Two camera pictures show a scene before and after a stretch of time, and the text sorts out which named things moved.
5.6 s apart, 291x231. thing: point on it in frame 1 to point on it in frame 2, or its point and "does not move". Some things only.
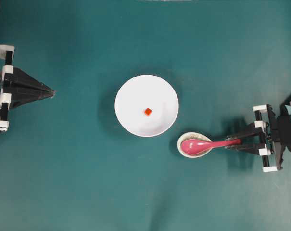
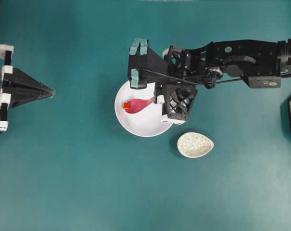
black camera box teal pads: x=288 y=128 to x=144 y=64
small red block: x=148 y=111 to x=126 y=105
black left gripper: x=3 y=75 does not move
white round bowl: x=142 y=92 does not move
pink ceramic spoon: x=196 y=146 to x=137 y=105
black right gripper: x=272 y=151 to x=177 y=93
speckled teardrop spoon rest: x=191 y=135 does not move
